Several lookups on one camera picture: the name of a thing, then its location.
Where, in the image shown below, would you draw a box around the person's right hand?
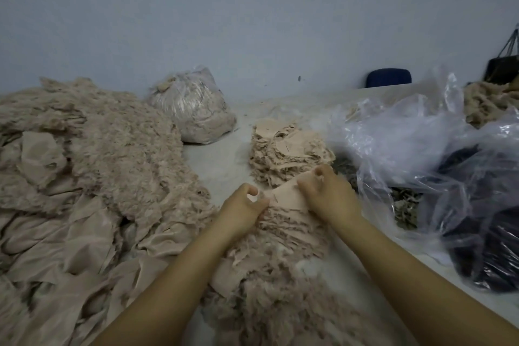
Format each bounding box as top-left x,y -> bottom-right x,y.
295,164 -> 366,233

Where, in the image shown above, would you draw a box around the person's left hand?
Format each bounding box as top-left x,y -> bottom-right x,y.
215,183 -> 271,245

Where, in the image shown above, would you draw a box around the stack of sorted beige pieces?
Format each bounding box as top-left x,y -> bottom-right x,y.
249,118 -> 303,181

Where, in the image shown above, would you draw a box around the beige scrap strips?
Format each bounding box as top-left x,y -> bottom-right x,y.
198,261 -> 390,346

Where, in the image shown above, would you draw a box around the large pile beige fabric scraps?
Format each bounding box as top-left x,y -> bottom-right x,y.
0,76 -> 216,346

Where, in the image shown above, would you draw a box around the person's right forearm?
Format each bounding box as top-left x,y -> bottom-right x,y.
339,212 -> 519,346

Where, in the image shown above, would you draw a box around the person's left forearm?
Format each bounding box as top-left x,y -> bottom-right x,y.
93,224 -> 244,346

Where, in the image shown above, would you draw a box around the beige fur pile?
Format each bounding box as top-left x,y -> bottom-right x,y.
462,76 -> 519,130

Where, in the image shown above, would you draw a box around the large clear plastic bag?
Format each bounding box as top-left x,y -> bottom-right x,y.
328,66 -> 519,294

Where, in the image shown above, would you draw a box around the clear bag of beige scraps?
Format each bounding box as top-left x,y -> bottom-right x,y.
148,65 -> 238,145

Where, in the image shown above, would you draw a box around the blue chair back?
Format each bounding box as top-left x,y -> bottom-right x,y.
364,68 -> 413,89

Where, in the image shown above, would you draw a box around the black handbag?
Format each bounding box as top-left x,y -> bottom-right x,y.
484,25 -> 519,85

